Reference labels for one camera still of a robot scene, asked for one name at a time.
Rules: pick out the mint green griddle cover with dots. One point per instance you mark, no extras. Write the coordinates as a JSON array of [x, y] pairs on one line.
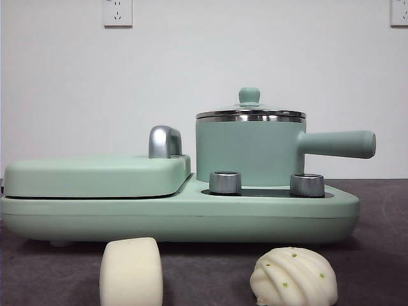
[[89, 177]]

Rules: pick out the mint green breakfast machine base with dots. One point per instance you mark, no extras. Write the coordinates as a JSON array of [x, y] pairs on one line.
[[191, 220]]

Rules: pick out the ridged white bun green specks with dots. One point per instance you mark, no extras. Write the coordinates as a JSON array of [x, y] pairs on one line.
[[293, 280]]

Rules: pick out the white wall socket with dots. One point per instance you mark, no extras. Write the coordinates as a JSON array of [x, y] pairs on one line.
[[117, 14], [400, 12]]

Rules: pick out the smooth white cylindrical bun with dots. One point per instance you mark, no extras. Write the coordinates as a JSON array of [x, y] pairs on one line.
[[130, 274]]

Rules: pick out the glass pot lid green knob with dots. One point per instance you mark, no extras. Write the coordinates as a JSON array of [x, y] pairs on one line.
[[249, 95]]

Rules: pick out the silver control knob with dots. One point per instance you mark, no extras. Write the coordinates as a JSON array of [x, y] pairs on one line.
[[306, 186], [224, 184]]

